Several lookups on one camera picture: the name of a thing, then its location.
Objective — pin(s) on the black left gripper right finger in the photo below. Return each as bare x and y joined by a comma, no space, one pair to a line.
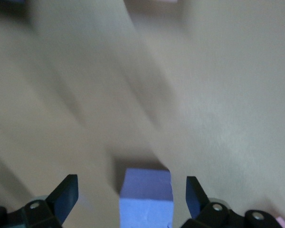
197,202

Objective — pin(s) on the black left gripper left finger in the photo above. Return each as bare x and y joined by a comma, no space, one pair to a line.
61,197

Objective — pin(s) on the purple foam cube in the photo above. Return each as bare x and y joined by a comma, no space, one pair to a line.
146,197

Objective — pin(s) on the pink foam cube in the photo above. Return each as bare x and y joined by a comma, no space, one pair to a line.
281,223
152,1

